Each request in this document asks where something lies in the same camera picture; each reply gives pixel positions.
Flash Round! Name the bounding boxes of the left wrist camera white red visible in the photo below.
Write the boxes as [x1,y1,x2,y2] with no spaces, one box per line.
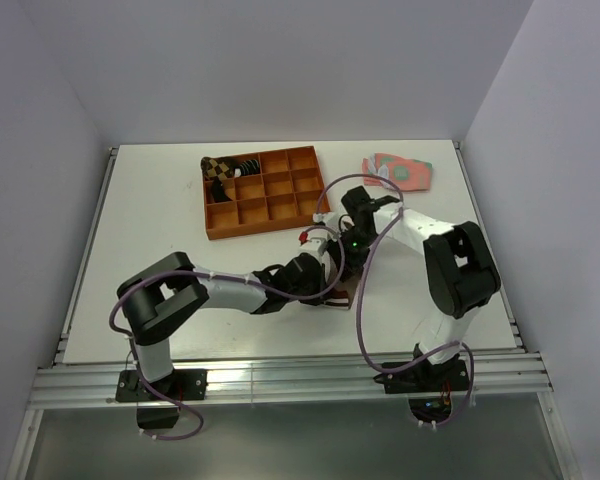
[298,229,330,263]

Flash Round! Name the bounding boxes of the brown sock striped cuff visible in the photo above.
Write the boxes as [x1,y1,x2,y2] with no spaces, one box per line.
[323,277,359,310]

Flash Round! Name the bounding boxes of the black white striped sock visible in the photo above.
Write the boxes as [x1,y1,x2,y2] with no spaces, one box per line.
[234,158,261,178]

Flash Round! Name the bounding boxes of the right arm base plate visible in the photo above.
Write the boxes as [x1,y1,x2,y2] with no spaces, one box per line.
[373,354,470,394]

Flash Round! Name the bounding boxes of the checkered brown rolled sock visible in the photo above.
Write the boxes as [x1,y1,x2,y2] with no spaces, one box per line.
[200,156,240,203]

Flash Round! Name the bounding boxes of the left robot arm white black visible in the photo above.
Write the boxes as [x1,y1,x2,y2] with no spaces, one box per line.
[116,252,346,399]

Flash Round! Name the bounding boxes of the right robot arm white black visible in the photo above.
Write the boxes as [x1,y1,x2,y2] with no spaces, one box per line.
[342,186,501,390]

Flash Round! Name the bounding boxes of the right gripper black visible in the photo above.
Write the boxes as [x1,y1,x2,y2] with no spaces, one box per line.
[325,227,378,282]

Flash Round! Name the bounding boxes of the aluminium rail frame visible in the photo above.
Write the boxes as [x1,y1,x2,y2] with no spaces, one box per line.
[27,350,553,410]

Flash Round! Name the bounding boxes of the pink green dotted sock pair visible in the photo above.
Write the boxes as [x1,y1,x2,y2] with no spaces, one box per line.
[361,153,433,192]

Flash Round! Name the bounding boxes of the orange compartment tray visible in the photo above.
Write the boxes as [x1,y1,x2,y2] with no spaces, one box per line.
[203,146,331,240]

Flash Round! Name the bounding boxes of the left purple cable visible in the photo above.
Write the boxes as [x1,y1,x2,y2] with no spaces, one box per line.
[108,225,346,442]

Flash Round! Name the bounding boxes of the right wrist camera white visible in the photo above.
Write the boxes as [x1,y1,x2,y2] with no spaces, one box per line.
[312,212,341,232]

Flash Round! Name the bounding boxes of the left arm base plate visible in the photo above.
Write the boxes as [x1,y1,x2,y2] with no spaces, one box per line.
[115,369,207,403]

